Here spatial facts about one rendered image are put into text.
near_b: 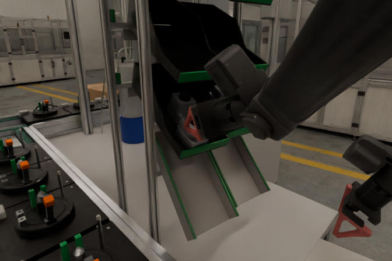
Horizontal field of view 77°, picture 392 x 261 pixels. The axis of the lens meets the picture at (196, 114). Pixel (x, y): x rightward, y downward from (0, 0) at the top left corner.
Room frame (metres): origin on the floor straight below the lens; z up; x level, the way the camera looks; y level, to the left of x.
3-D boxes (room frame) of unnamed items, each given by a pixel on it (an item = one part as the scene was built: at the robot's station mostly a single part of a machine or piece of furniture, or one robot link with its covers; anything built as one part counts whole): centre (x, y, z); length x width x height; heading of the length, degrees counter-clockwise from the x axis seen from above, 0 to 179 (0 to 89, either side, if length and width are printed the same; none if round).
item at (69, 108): (1.69, 0.79, 1.01); 0.24 x 0.24 x 0.13; 45
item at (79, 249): (0.37, 0.22, 1.04); 0.02 x 0.02 x 0.03
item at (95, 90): (5.48, 1.95, 0.20); 1.20 x 0.80 x 0.41; 54
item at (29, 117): (1.52, 0.97, 1.01); 0.24 x 0.24 x 0.13; 45
